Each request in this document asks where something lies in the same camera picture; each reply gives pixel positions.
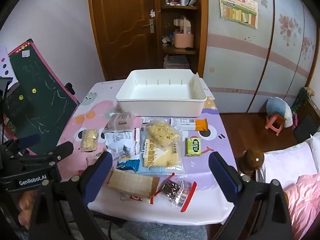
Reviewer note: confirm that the white pillow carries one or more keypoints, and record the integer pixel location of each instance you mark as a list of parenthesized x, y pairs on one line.
[(290, 160)]

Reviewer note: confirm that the wooden bedpost knob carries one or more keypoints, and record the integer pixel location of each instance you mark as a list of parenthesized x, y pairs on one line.
[(252, 161)]

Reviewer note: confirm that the blue plush cushion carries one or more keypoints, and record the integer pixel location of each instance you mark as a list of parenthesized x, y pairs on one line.
[(275, 106)]

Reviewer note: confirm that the small yellow cookie packet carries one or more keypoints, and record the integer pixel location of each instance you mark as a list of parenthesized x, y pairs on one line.
[(88, 140)]

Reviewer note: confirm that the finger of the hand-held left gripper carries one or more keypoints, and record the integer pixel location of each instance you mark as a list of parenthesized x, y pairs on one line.
[(27, 140), (60, 151)]

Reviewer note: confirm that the yellow cake packet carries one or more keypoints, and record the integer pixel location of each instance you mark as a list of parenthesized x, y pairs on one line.
[(160, 158)]

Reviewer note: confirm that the brown wooden door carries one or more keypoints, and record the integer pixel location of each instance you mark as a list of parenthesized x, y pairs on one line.
[(120, 30)]

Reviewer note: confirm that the brown toast packet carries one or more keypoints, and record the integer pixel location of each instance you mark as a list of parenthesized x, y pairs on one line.
[(132, 183)]

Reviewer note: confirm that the grey fluffy rug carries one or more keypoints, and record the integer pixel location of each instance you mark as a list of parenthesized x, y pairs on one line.
[(155, 231)]

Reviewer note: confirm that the cartoon printed tablecloth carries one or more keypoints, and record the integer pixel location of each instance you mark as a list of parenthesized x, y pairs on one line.
[(82, 115)]

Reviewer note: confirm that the white board with dots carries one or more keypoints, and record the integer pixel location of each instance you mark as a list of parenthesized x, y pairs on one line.
[(3, 63)]

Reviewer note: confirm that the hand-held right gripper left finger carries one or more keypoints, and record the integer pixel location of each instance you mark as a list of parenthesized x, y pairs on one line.
[(100, 171)]

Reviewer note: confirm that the pink bread packet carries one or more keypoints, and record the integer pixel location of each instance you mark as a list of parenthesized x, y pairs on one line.
[(120, 122)]

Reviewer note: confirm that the clear rice crispy packet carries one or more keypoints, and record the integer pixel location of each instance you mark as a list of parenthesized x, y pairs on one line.
[(161, 131)]

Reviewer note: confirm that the small green snack packet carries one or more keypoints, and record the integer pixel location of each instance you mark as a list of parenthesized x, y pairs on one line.
[(194, 146)]

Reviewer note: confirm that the pink organizer basket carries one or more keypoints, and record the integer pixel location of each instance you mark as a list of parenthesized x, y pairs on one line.
[(183, 38)]

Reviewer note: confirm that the red and white cookie packet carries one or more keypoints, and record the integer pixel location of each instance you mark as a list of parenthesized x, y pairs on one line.
[(132, 197)]

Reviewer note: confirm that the wall poster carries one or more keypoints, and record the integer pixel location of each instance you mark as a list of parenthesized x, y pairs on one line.
[(237, 7)]

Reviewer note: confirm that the dark green bag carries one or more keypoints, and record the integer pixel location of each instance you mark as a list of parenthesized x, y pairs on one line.
[(302, 100)]

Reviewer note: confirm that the white plastic storage bin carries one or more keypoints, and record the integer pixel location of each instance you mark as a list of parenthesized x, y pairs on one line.
[(160, 97)]

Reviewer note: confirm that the floral sliding wardrobe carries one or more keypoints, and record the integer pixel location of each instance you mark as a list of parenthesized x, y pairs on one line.
[(250, 62)]

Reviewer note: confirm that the person's left hand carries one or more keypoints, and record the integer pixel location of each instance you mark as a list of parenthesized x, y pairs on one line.
[(25, 202)]

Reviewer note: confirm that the pink plastic stool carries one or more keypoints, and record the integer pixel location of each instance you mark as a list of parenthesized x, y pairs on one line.
[(273, 123)]

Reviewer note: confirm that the wooden corner shelf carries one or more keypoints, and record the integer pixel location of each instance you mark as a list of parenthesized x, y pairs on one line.
[(197, 30)]

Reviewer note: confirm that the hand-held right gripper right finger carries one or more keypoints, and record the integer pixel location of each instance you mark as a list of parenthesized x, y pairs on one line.
[(225, 177)]

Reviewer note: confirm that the blue and white snack packet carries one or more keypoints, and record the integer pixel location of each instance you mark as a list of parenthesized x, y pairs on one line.
[(128, 165)]

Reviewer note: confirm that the pink blanket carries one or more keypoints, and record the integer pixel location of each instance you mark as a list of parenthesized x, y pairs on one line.
[(305, 200)]

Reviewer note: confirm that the pink framed green chalkboard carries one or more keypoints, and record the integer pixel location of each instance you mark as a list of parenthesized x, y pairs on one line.
[(37, 100)]

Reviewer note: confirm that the folded grey cloths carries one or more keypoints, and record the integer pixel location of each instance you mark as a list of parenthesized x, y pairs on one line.
[(176, 61)]

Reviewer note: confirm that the orange and white bar packet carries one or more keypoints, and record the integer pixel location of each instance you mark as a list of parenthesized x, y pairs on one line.
[(200, 125)]

